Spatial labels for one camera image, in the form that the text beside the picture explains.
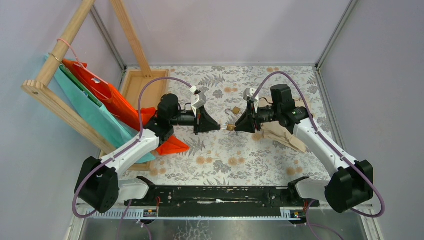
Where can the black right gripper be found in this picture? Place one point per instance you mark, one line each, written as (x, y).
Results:
(245, 122)

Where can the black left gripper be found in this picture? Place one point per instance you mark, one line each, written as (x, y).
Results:
(204, 122)

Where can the short shackle brass padlock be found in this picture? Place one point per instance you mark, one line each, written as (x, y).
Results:
(234, 111)

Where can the long shackle brass padlock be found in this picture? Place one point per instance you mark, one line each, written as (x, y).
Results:
(227, 127)

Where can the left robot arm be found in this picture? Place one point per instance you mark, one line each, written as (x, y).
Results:
(98, 183)

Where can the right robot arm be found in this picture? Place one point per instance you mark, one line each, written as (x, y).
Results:
(349, 184)

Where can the beige folded cloth bag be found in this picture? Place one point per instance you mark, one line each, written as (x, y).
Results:
(274, 131)

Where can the wooden tray base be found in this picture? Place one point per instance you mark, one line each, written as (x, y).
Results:
(134, 81)

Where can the teal cloth bag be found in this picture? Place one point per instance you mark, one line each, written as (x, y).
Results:
(99, 118)

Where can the orange cloth bag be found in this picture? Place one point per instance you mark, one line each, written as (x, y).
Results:
(119, 107)

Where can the green bag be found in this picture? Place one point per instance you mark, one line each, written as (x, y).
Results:
(79, 85)

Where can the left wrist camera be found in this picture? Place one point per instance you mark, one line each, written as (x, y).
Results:
(198, 99)

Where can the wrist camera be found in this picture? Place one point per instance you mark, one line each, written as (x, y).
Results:
(198, 99)
(250, 95)

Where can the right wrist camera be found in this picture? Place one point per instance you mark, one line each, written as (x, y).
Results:
(250, 95)

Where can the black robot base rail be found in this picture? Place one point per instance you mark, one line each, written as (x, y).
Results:
(245, 202)

